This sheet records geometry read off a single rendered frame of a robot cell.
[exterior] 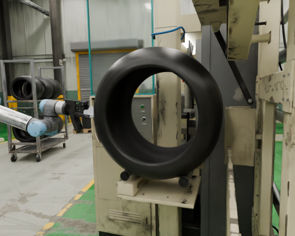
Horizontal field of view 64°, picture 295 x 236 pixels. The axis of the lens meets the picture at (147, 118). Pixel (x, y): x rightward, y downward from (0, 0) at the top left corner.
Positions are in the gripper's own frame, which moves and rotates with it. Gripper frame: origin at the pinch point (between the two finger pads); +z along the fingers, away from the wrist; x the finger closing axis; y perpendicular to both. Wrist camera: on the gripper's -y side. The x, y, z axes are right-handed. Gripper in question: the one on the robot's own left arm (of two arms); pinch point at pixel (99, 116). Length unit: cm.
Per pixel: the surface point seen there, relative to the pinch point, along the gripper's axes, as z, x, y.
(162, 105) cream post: 26.0, 28.3, 7.2
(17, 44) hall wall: -887, 776, 144
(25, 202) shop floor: -151, 101, -135
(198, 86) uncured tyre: 50, -12, 20
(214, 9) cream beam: 51, 2, 53
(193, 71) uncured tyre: 47, -12, 25
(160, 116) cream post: 25.2, 28.3, 0.3
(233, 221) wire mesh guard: 66, -53, -10
